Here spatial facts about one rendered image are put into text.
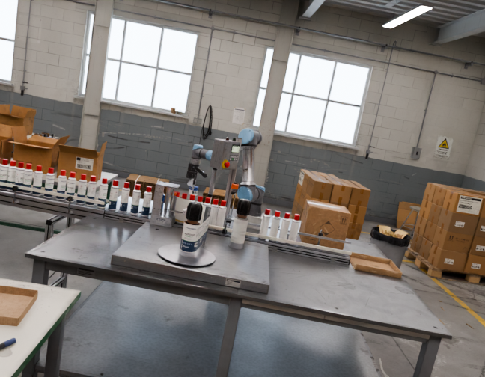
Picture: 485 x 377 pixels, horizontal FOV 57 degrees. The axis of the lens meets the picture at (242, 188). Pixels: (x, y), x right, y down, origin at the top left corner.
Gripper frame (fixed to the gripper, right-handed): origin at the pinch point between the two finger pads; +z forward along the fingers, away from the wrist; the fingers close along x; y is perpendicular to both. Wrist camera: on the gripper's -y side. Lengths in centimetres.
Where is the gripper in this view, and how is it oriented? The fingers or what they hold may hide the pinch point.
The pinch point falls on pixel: (193, 188)
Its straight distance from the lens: 359.2
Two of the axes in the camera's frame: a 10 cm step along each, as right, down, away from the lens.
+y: -9.8, -1.8, -0.6
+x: 0.2, 1.9, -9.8
